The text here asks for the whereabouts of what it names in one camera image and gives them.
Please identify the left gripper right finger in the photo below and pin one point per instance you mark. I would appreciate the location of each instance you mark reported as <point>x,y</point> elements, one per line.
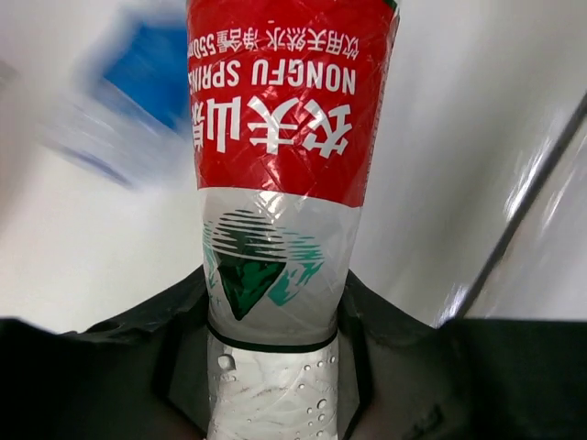
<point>467,379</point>

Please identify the red label water bottle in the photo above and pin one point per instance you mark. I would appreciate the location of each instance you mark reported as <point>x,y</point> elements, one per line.
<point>285,101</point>

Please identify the blue label crushed bottle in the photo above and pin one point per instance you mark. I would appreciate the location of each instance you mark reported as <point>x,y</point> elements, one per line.
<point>126,117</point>

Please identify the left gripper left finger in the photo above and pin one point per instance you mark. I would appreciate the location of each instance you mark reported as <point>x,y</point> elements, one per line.
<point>138,375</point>

